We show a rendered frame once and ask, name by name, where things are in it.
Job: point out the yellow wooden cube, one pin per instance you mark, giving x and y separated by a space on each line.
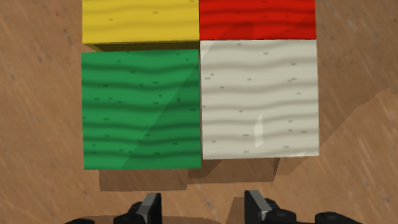
140 25

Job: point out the green cube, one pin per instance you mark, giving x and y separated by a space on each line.
141 109

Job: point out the beige wood-grain cube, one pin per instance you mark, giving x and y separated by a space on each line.
259 98

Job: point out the red cube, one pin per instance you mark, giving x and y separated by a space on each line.
257 20

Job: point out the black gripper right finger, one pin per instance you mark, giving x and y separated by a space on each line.
258 211

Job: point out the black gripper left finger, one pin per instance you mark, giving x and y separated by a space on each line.
150 212

